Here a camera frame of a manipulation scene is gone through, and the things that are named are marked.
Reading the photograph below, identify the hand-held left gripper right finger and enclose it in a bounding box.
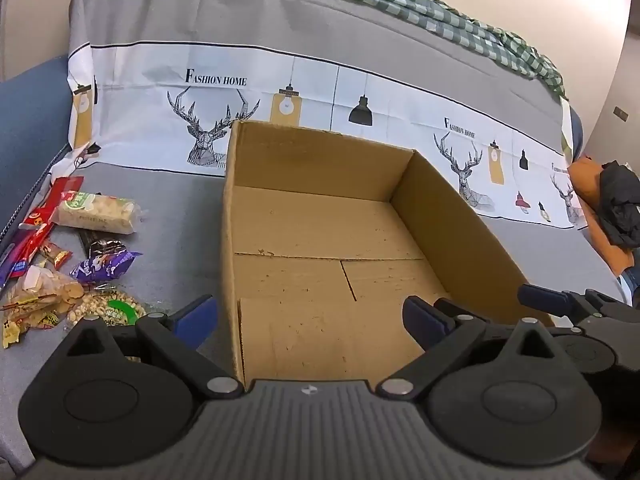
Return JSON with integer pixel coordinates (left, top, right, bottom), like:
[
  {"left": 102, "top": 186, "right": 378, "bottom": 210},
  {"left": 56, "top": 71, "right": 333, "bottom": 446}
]
[{"left": 376, "top": 296, "right": 563, "bottom": 401}]

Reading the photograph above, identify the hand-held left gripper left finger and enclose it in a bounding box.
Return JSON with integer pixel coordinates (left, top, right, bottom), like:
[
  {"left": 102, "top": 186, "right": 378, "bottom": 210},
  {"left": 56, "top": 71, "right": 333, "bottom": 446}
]
[{"left": 65, "top": 295, "right": 246, "bottom": 401}]

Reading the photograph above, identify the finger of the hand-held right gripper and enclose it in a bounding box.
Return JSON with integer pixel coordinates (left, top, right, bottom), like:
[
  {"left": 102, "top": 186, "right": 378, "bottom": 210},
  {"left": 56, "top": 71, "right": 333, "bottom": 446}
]
[{"left": 518, "top": 284, "right": 588, "bottom": 321}]

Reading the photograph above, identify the dark chocolate bar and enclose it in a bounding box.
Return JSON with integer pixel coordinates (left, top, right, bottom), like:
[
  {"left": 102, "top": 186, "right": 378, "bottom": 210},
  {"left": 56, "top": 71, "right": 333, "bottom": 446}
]
[{"left": 80, "top": 230, "right": 126, "bottom": 261}]

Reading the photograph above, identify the cardboard box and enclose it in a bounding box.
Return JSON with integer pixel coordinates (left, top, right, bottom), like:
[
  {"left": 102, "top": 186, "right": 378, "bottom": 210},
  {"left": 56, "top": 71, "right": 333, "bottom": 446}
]
[{"left": 222, "top": 120, "right": 556, "bottom": 392}]

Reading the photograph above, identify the clear bag of crackers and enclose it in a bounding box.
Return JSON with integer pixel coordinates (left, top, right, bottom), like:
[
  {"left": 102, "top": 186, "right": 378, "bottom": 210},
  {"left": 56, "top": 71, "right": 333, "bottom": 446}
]
[{"left": 7, "top": 265, "right": 86, "bottom": 322}]

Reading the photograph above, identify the yellow snack packet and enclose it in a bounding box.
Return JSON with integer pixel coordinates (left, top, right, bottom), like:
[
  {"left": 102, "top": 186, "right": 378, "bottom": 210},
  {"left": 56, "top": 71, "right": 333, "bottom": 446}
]
[{"left": 2, "top": 310, "right": 61, "bottom": 349}]

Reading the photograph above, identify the long red blue-label snack packet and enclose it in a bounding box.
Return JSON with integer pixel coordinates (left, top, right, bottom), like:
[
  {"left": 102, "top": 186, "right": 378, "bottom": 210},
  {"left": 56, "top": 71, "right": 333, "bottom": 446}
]
[{"left": 10, "top": 222, "right": 55, "bottom": 279}]

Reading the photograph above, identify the green label peanut packet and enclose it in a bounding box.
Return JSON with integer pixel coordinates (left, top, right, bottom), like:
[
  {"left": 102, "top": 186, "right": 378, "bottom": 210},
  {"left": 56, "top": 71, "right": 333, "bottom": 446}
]
[{"left": 65, "top": 290, "right": 148, "bottom": 332}]

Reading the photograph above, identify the purple snack packet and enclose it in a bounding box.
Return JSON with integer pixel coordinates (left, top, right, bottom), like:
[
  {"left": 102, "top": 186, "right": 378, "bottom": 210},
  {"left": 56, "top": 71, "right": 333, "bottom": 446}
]
[{"left": 70, "top": 250, "right": 143, "bottom": 284}]

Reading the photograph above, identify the orange cloth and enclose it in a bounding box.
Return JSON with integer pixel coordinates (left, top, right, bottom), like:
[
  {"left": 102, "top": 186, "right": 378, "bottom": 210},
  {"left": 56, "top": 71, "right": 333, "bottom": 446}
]
[{"left": 567, "top": 157, "right": 640, "bottom": 277}]

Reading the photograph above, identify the black cloth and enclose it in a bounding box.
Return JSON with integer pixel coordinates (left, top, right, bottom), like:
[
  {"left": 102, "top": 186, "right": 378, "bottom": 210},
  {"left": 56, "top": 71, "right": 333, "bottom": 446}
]
[{"left": 597, "top": 160, "right": 640, "bottom": 249}]

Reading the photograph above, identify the clear white nougat packet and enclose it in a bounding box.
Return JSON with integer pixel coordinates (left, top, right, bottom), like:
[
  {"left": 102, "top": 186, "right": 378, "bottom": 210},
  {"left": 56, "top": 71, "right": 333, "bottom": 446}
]
[{"left": 54, "top": 191, "right": 148, "bottom": 235}]

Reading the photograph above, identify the small red candy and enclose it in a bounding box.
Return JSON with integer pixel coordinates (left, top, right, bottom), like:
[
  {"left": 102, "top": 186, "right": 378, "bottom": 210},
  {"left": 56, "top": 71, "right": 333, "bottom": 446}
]
[{"left": 40, "top": 241, "right": 73, "bottom": 269}]

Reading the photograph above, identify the wide red snack packet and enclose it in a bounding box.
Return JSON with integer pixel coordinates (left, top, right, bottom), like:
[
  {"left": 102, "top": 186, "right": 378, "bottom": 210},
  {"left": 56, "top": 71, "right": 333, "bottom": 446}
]
[{"left": 22, "top": 176, "right": 85, "bottom": 228}]

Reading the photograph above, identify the purple strip packet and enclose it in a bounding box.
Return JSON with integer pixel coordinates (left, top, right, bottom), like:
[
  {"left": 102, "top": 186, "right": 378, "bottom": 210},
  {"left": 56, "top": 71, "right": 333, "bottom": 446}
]
[{"left": 0, "top": 230, "right": 31, "bottom": 292}]

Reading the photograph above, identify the blue fabric cushion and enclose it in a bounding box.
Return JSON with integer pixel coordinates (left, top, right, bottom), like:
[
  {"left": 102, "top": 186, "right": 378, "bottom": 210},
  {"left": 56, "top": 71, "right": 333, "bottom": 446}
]
[{"left": 0, "top": 55, "right": 71, "bottom": 241}]

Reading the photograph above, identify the green checkered blanket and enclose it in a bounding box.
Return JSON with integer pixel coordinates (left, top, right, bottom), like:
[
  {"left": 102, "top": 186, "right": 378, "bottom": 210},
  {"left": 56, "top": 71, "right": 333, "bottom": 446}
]
[{"left": 82, "top": 0, "right": 568, "bottom": 101}]

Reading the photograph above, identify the grey deer print bed sheet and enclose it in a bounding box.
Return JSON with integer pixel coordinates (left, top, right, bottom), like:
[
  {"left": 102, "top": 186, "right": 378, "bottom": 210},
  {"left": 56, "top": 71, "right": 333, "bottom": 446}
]
[{"left": 0, "top": 0, "right": 631, "bottom": 471}]

